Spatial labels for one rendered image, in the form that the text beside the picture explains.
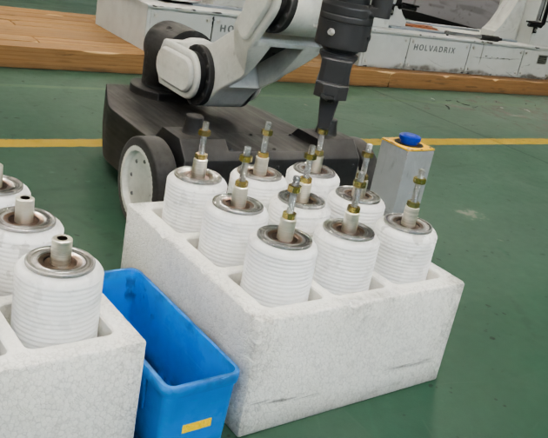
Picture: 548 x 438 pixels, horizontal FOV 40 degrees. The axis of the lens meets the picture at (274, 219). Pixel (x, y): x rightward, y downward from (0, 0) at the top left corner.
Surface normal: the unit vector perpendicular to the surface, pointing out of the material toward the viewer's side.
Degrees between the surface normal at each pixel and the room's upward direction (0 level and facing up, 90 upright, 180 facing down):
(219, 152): 45
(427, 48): 90
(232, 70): 90
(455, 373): 0
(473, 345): 0
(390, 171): 90
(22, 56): 90
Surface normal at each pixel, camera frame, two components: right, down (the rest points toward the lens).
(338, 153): 0.51, -0.37
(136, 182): -0.83, 0.06
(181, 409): 0.57, 0.42
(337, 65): -0.11, 0.34
